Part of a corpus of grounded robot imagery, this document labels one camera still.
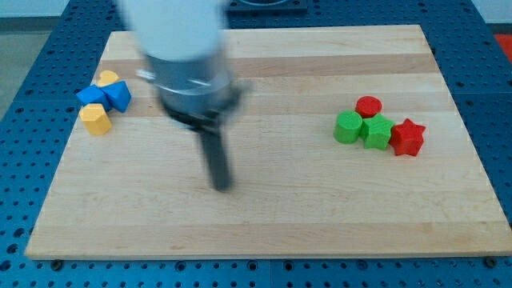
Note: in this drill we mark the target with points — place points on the blue cube block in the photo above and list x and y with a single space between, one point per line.
118 95

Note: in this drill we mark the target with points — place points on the yellow heart block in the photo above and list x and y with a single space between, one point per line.
107 77

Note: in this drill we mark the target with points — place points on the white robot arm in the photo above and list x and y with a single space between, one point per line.
185 48

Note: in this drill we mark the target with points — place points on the yellow hexagon block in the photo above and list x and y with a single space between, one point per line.
95 119

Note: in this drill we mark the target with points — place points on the black pusher rod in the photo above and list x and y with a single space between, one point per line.
216 160

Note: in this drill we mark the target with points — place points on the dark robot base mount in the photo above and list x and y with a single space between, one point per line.
266 6

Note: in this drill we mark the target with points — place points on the blue triangular block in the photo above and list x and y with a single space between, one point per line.
93 94

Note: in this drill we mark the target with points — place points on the wooden board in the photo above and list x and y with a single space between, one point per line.
141 191

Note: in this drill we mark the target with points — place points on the red cylinder block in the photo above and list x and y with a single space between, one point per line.
368 106

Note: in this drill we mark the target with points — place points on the red star block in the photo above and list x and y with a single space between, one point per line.
407 138

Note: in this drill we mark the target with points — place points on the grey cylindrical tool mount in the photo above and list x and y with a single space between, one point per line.
199 93

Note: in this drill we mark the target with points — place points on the green cylinder block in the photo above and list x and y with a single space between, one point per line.
347 127

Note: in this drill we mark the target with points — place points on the green star block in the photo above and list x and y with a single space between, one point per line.
376 132

